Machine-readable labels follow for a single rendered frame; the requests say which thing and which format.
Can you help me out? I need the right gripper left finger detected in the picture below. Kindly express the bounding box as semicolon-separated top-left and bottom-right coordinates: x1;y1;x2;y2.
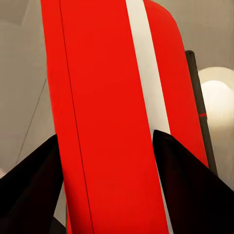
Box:
0;134;63;234

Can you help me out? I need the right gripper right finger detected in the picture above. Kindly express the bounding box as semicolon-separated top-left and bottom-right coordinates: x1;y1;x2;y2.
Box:
153;130;234;234

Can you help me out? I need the radio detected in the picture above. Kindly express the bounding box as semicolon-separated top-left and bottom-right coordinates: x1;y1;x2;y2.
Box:
40;0;218;234

